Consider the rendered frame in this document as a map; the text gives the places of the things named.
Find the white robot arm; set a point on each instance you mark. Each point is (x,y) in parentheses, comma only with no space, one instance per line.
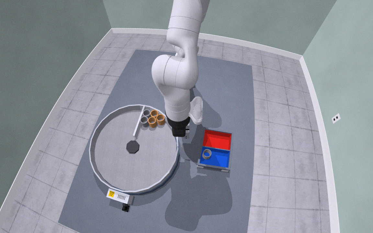
(174,76)

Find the bronze bushing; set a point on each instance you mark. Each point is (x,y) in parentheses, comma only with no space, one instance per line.
(152,124)
(154,112)
(160,116)

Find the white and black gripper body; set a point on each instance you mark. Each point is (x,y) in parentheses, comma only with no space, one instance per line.
(179,120)

